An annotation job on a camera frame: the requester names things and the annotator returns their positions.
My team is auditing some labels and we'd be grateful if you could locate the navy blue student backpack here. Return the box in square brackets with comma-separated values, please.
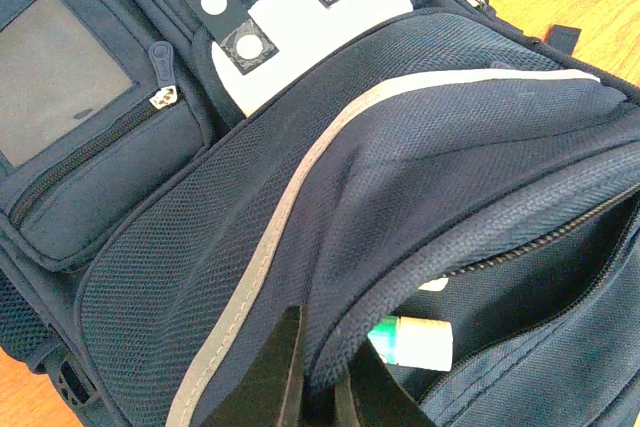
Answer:
[1, 0, 639, 426]

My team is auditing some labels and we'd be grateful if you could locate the green white glue stick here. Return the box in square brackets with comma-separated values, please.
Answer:
[368, 316, 453, 372]

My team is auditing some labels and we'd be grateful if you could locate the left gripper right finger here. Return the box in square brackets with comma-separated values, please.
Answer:
[334, 341, 435, 427]

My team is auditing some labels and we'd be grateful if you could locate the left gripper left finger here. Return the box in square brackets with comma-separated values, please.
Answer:
[202, 306, 306, 426]

